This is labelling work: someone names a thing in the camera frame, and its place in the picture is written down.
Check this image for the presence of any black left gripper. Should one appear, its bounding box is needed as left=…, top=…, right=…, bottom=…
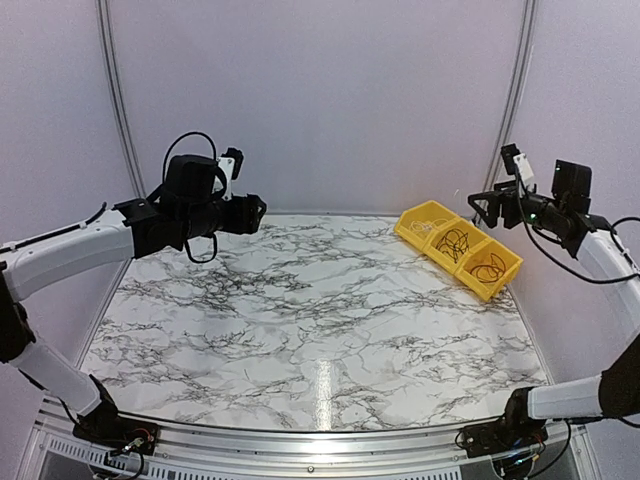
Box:
left=180, top=193, right=265, bottom=241

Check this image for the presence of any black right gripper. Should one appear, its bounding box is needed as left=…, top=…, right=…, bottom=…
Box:
left=468, top=179, right=564, bottom=231

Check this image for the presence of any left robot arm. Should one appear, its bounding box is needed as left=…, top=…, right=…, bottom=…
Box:
left=1, top=147, right=266, bottom=445

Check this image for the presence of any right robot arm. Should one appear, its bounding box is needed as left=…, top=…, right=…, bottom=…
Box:
left=468, top=145, right=639, bottom=448

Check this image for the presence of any yellow three-compartment bin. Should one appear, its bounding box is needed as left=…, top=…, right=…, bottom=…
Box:
left=394, top=200, right=523, bottom=302

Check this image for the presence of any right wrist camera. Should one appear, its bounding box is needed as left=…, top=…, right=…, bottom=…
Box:
left=500, top=144, right=535, bottom=192

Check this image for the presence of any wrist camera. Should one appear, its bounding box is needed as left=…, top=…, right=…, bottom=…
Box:
left=214, top=147, right=244, bottom=200
left=500, top=144, right=535, bottom=192

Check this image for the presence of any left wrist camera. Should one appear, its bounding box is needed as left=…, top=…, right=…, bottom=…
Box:
left=214, top=147, right=244, bottom=200

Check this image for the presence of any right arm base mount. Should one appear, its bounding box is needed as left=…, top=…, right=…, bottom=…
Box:
left=454, top=387, right=548, bottom=479

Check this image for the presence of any left aluminium corner post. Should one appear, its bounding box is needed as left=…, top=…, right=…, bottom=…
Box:
left=95, top=0, right=148, bottom=198

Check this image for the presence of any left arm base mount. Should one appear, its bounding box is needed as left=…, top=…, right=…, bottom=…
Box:
left=63, top=399, right=160, bottom=479

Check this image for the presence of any aluminium front rail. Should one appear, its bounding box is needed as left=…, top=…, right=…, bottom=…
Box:
left=17, top=397, right=602, bottom=479

